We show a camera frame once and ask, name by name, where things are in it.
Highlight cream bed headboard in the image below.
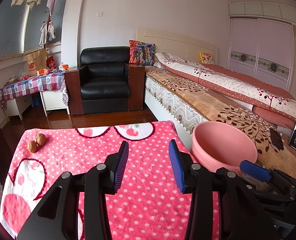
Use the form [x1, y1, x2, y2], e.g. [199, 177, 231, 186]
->
[136, 28, 218, 64]

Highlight colourful printed cushion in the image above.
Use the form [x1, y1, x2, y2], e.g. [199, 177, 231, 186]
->
[128, 40, 156, 67]

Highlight yellow flower pillow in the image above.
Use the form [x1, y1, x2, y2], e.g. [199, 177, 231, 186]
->
[198, 52, 215, 64]

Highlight white cabinet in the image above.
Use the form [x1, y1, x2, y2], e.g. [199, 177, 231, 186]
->
[39, 89, 70, 117]

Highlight checkered tablecloth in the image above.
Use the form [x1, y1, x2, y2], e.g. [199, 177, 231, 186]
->
[0, 70, 69, 109]

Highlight white tree print quilt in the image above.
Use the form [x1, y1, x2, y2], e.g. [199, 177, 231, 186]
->
[155, 52, 296, 128]

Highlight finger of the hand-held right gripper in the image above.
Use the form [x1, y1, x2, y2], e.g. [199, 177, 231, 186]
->
[245, 184, 296, 207]
[239, 160, 296, 189]

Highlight white drawer table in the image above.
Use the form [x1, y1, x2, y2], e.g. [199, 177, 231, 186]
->
[4, 94, 35, 120]

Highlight pink polka dot blanket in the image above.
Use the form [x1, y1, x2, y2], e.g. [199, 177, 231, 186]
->
[0, 120, 221, 240]

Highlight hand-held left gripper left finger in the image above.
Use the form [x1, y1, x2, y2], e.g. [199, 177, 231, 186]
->
[17, 140, 130, 240]

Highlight white sliding door wardrobe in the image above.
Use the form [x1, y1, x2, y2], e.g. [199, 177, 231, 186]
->
[225, 1, 296, 103]

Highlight brown paper bag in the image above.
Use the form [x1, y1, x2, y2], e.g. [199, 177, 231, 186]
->
[25, 49, 49, 77]

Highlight brown leaf pattern bedspread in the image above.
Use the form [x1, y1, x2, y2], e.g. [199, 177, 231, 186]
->
[145, 66, 296, 180]

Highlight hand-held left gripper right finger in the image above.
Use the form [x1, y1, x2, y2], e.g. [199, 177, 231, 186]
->
[168, 139, 282, 240]

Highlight white clothes on rack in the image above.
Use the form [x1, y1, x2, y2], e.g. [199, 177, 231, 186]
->
[39, 20, 56, 48]

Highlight black smartphone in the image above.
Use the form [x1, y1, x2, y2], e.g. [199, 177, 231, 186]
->
[269, 128, 285, 151]

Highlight red bag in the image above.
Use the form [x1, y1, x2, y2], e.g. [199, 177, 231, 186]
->
[46, 56, 57, 70]

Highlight pink hanging cloth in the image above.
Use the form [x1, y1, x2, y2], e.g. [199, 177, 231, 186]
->
[46, 0, 60, 15]

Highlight pink plastic basin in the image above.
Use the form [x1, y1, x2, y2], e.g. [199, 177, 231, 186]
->
[190, 122, 258, 173]

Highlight wooden coat rack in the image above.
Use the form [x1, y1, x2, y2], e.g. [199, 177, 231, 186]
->
[39, 0, 60, 49]

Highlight grey roller blind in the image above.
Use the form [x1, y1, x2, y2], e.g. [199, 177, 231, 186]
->
[0, 0, 30, 60]
[23, 0, 71, 52]

